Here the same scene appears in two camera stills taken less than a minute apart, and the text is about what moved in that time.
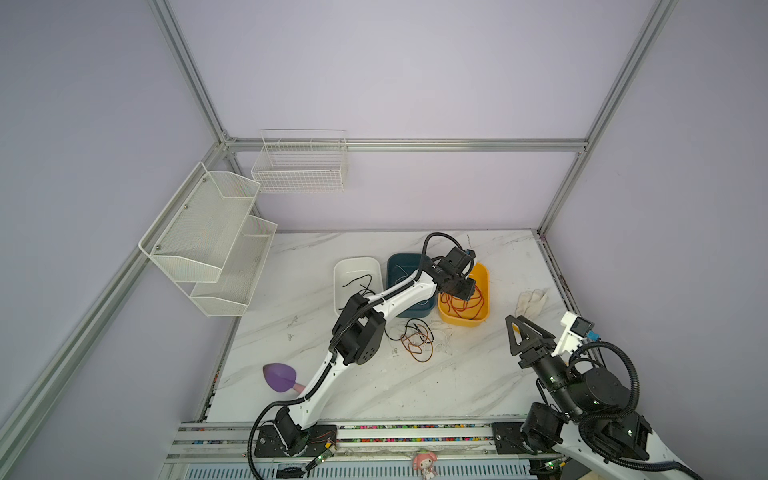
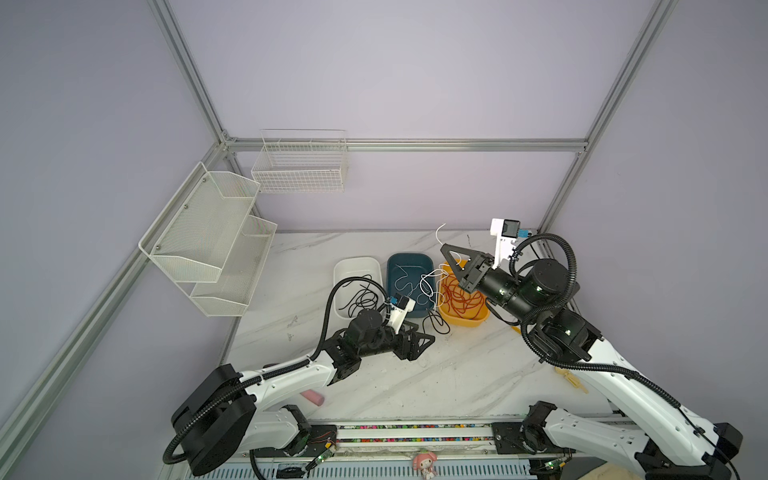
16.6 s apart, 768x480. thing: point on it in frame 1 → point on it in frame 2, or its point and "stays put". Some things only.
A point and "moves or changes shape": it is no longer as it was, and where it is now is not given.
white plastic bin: x=356 y=275 stays put
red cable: x=459 y=305 stays put
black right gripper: x=547 y=345 → x=483 y=260
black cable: x=414 y=327 moves or changes shape
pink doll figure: x=425 y=462 stays put
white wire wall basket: x=301 y=161 stays put
